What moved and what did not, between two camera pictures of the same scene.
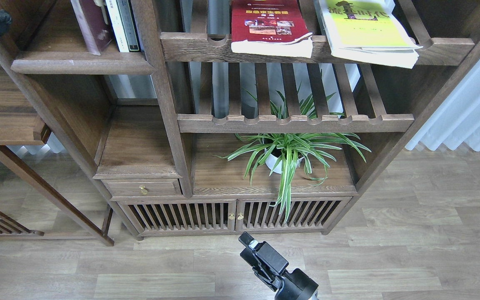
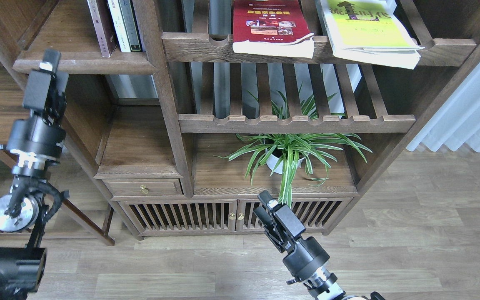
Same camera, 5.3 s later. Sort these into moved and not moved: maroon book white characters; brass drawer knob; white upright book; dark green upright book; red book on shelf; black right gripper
Moved: black right gripper; maroon book white characters
Not moved: dark green upright book; white upright book; red book on shelf; brass drawer knob
